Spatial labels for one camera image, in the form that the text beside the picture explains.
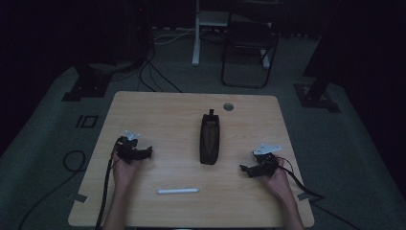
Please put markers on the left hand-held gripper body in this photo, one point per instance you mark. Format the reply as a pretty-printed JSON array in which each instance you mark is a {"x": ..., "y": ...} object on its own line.
[{"x": 128, "y": 150}]

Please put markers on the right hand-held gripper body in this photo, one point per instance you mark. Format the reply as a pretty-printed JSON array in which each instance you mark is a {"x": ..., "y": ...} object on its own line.
[{"x": 266, "y": 161}]

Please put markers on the person's left hand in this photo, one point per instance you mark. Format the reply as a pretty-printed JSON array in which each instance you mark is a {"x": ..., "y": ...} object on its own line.
[{"x": 124, "y": 169}]

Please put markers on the person's right hand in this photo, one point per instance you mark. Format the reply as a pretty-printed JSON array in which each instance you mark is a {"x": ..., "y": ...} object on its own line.
[{"x": 279, "y": 183}]

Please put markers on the black pencil case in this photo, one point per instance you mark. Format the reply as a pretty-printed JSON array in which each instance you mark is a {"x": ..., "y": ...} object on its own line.
[{"x": 209, "y": 140}]

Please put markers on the white pen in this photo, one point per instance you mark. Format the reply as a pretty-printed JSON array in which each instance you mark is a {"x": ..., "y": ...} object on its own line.
[{"x": 177, "y": 191}]

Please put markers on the grey tape piece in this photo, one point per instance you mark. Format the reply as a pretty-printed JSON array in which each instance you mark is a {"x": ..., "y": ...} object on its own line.
[
  {"x": 304, "y": 196},
  {"x": 78, "y": 197}
]

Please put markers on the black stand base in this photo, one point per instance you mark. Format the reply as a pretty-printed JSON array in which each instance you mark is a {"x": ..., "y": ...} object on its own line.
[
  {"x": 316, "y": 97},
  {"x": 87, "y": 84}
]

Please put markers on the black folding chair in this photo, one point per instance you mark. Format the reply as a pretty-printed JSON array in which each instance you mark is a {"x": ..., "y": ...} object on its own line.
[{"x": 249, "y": 41}]

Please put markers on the white desk leg frame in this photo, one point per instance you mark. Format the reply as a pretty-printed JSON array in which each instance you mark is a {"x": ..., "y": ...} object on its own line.
[{"x": 196, "y": 38}]

